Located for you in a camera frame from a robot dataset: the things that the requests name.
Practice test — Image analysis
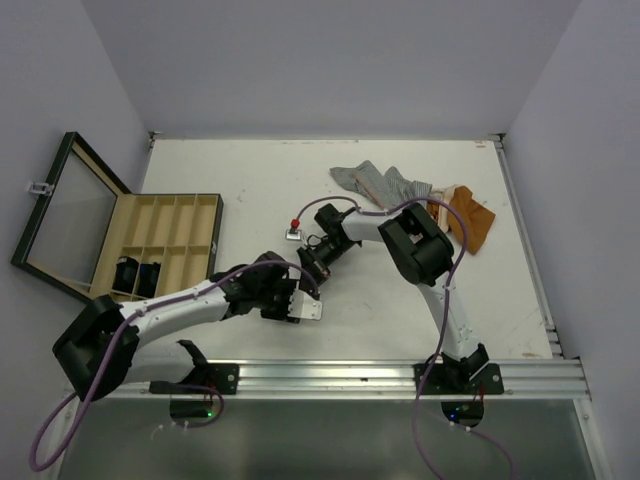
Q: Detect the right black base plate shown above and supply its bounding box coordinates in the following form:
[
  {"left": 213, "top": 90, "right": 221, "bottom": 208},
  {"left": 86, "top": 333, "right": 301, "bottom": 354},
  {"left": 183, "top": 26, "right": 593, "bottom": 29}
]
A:
[{"left": 413, "top": 349, "right": 505, "bottom": 395}]

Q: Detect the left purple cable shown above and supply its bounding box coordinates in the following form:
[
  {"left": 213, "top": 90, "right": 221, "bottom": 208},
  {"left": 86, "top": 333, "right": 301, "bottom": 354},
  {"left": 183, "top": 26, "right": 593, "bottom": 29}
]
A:
[{"left": 28, "top": 262, "right": 321, "bottom": 472}]

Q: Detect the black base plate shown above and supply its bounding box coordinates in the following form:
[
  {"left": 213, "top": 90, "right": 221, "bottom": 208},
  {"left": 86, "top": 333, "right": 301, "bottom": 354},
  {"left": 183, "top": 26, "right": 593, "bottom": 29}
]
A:
[
  {"left": 413, "top": 349, "right": 505, "bottom": 395},
  {"left": 149, "top": 363, "right": 240, "bottom": 395}
]

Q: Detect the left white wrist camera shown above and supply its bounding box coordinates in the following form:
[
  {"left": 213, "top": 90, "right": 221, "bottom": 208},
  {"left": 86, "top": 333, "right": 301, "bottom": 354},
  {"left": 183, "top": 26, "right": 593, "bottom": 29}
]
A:
[{"left": 289, "top": 290, "right": 323, "bottom": 321}]

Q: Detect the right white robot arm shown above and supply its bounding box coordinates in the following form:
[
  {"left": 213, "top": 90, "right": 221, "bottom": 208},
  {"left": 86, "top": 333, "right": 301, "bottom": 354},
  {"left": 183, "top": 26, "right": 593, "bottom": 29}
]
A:
[{"left": 297, "top": 202, "right": 489, "bottom": 393}]

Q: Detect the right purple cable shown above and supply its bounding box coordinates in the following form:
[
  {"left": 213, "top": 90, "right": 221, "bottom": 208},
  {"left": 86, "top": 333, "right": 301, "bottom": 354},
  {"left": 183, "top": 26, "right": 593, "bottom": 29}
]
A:
[{"left": 294, "top": 195, "right": 516, "bottom": 480}]

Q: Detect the purple cable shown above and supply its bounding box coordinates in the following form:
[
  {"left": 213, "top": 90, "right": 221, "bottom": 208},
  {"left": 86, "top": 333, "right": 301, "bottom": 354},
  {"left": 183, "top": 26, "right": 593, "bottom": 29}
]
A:
[
  {"left": 28, "top": 262, "right": 321, "bottom": 472},
  {"left": 294, "top": 195, "right": 516, "bottom": 480}
]

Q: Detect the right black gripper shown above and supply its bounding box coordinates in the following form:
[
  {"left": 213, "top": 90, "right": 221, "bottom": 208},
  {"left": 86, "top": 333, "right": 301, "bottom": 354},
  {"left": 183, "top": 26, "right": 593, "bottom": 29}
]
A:
[{"left": 298, "top": 238, "right": 354, "bottom": 297}]

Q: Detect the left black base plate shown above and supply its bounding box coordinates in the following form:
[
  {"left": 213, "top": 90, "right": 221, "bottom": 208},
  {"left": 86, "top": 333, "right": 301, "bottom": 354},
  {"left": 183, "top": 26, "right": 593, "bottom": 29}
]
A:
[{"left": 149, "top": 363, "right": 240, "bottom": 395}]

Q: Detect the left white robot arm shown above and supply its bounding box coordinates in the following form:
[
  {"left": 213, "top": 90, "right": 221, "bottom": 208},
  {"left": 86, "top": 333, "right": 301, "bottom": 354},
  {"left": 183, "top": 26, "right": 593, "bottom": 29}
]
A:
[{"left": 52, "top": 251, "right": 299, "bottom": 402}]

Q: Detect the aluminium mounting rail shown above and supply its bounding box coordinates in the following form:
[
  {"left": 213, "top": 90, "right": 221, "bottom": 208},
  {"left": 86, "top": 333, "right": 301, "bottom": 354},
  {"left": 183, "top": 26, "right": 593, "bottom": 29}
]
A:
[{"left": 64, "top": 358, "right": 586, "bottom": 401}]

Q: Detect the wooden compartment organizer box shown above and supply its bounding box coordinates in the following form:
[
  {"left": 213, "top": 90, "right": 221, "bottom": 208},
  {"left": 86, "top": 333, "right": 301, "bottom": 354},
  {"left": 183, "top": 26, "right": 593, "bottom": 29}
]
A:
[{"left": 91, "top": 193, "right": 224, "bottom": 302}]

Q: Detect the white wall latch clip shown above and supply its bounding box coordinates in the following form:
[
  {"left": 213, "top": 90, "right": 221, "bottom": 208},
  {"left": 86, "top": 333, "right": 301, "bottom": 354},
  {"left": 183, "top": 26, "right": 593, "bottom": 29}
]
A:
[{"left": 27, "top": 182, "right": 55, "bottom": 196}]

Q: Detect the grey striped underwear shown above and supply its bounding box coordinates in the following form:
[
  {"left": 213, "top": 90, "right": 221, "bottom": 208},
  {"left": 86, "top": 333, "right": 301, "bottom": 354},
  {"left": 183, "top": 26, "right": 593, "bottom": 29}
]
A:
[{"left": 329, "top": 160, "right": 432, "bottom": 210}]

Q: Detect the glass box lid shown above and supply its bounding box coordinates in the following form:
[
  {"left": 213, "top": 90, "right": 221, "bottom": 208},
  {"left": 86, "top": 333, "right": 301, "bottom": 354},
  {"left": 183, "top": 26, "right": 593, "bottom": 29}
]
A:
[{"left": 10, "top": 131, "right": 132, "bottom": 303}]

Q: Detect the rolled black underwear in box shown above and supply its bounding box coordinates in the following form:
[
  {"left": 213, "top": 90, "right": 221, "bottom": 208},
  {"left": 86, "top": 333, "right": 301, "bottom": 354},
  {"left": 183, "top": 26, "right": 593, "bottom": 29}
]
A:
[{"left": 113, "top": 256, "right": 139, "bottom": 294}]

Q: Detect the orange underwear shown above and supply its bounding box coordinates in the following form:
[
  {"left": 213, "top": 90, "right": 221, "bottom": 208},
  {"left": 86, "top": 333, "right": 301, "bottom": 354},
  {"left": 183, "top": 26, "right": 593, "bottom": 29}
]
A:
[{"left": 427, "top": 185, "right": 496, "bottom": 255}]

